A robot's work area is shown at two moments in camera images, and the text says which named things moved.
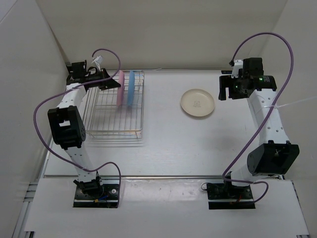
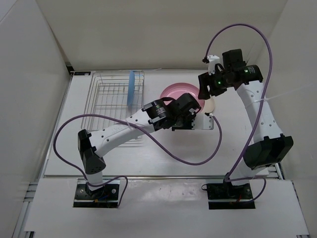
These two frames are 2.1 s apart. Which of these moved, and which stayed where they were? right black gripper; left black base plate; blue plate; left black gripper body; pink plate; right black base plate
Moved: right black gripper; pink plate; left black gripper body
Stayed: blue plate; right black base plate; left black base plate
